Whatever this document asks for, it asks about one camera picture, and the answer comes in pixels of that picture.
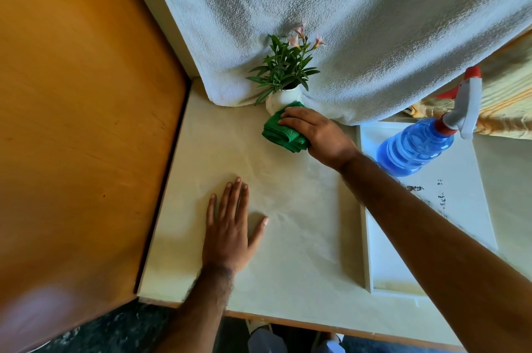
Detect person's right forearm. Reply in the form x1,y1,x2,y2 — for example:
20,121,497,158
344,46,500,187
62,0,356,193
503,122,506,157
339,152,532,353

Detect person's right hand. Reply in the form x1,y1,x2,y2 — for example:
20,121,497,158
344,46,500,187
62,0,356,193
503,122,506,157
277,106,360,171

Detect brown wooden door panel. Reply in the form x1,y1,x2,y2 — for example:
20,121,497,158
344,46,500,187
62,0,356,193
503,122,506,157
0,0,188,353

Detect green plant in white pot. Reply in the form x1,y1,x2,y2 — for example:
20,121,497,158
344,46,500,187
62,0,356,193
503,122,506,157
245,24,326,117

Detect yellow striped cloth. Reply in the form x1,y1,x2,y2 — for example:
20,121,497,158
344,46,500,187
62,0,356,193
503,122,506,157
404,29,532,140

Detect white textured towel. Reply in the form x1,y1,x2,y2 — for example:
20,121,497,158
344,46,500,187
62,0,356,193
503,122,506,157
140,0,532,126

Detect green cleaning cloth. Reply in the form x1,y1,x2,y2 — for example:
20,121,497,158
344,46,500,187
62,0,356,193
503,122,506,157
261,101,311,154

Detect blue spray bottle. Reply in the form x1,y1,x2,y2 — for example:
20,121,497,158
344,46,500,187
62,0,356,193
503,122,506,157
376,66,483,178

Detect person's left hand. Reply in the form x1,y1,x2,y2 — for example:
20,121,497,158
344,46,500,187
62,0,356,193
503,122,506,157
202,177,270,274

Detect person's left forearm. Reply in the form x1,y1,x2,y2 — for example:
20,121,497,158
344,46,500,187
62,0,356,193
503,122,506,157
155,265,236,353

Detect white rectangular tray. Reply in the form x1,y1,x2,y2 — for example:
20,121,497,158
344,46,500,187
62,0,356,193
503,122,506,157
357,121,499,298

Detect person's legs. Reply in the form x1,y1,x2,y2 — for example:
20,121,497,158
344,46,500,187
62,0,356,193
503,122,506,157
246,319,346,353

